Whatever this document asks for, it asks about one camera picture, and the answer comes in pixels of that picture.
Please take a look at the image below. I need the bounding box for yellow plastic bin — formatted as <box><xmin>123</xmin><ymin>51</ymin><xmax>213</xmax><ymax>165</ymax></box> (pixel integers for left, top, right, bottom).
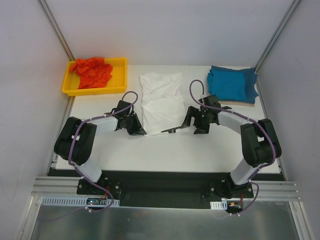
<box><xmin>61</xmin><ymin>57</ymin><xmax>127</xmax><ymax>97</ymax></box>

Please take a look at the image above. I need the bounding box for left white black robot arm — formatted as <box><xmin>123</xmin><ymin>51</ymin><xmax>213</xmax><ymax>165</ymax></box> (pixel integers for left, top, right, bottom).
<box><xmin>53</xmin><ymin>100</ymin><xmax>146</xmax><ymax>195</ymax></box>

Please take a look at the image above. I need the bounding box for left grey cable duct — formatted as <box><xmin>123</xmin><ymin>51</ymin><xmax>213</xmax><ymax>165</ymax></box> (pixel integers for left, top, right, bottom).
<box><xmin>41</xmin><ymin>196</ymin><xmax>120</xmax><ymax>208</ymax></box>

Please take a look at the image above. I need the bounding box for right aluminium frame post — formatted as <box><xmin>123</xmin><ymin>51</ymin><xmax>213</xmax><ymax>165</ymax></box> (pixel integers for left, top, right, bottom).
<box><xmin>253</xmin><ymin>0</ymin><xmax>302</xmax><ymax>73</ymax></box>

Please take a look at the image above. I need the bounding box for aluminium frame post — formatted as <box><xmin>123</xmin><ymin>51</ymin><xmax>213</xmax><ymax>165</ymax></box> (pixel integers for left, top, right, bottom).
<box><xmin>253</xmin><ymin>0</ymin><xmax>302</xmax><ymax>73</ymax></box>
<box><xmin>37</xmin><ymin>0</ymin><xmax>75</xmax><ymax>61</ymax></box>

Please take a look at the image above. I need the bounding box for grey cable duct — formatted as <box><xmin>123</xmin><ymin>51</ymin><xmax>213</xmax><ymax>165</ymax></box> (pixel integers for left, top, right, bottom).
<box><xmin>210</xmin><ymin>200</ymin><xmax>228</xmax><ymax>211</ymax></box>
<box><xmin>41</xmin><ymin>196</ymin><xmax>120</xmax><ymax>208</ymax></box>

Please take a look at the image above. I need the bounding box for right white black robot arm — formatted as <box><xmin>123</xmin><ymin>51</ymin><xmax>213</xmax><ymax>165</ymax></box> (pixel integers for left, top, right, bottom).
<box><xmin>180</xmin><ymin>95</ymin><xmax>282</xmax><ymax>199</ymax></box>

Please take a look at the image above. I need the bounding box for orange t shirt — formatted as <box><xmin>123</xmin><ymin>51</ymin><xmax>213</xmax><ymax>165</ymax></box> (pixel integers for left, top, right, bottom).
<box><xmin>68</xmin><ymin>57</ymin><xmax>113</xmax><ymax>90</ymax></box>

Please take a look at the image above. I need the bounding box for front aluminium rail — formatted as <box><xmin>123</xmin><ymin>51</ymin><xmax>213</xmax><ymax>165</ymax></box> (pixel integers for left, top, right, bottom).
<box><xmin>31</xmin><ymin>176</ymin><xmax>302</xmax><ymax>202</ymax></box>

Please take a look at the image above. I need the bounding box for folded blue t shirt stack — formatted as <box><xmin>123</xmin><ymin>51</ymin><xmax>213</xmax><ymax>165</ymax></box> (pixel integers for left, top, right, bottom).
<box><xmin>207</xmin><ymin>65</ymin><xmax>259</xmax><ymax>105</ymax></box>

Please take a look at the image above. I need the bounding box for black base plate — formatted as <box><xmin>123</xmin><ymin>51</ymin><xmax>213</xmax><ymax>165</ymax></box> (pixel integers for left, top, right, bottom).
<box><xmin>47</xmin><ymin>169</ymin><xmax>287</xmax><ymax>208</ymax></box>

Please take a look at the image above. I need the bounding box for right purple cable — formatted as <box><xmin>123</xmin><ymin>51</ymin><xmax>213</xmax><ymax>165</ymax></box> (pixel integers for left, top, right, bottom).
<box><xmin>188</xmin><ymin>79</ymin><xmax>278</xmax><ymax>220</ymax></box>

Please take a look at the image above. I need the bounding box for left aluminium frame post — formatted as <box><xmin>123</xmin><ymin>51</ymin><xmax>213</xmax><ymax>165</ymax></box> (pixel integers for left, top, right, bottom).
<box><xmin>37</xmin><ymin>0</ymin><xmax>75</xmax><ymax>61</ymax></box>

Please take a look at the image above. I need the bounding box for purple cable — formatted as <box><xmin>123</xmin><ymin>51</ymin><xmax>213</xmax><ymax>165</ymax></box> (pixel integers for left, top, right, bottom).
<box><xmin>188</xmin><ymin>79</ymin><xmax>278</xmax><ymax>220</ymax></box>
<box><xmin>67</xmin><ymin>91</ymin><xmax>140</xmax><ymax>213</ymax></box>

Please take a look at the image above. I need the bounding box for right grey cable duct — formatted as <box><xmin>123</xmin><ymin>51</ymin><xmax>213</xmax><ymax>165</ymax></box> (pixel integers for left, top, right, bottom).
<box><xmin>210</xmin><ymin>200</ymin><xmax>228</xmax><ymax>211</ymax></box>

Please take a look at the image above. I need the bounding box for white t shirt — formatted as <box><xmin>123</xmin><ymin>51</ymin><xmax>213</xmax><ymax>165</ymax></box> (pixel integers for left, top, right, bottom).
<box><xmin>139</xmin><ymin>72</ymin><xmax>187</xmax><ymax>136</ymax></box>

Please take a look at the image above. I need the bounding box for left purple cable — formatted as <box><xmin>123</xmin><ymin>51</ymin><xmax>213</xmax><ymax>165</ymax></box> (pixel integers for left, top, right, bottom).
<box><xmin>67</xmin><ymin>91</ymin><xmax>140</xmax><ymax>213</ymax></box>

